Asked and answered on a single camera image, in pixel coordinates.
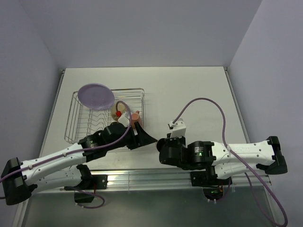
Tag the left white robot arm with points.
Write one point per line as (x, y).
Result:
(22, 178)

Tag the black mug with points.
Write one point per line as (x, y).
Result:
(160, 144)

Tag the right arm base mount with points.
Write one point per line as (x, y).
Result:
(214, 189)

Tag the purple plate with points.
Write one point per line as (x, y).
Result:
(96, 96)

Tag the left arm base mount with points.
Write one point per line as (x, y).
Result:
(88, 192)

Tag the aluminium rail frame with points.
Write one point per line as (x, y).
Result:
(132, 180)

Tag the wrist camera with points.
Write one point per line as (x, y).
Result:
(122, 117)
(177, 129)

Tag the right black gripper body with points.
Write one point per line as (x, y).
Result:
(175, 142)

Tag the wire dish rack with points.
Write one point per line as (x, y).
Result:
(83, 121)

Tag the white bowl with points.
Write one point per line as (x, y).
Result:
(117, 110)

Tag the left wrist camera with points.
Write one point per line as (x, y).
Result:
(122, 117)

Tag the pink mug white inside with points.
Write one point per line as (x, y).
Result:
(135, 117)

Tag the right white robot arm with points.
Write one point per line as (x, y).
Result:
(223, 161)

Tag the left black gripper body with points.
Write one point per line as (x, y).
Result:
(128, 142)

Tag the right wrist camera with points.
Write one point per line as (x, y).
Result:
(177, 129)

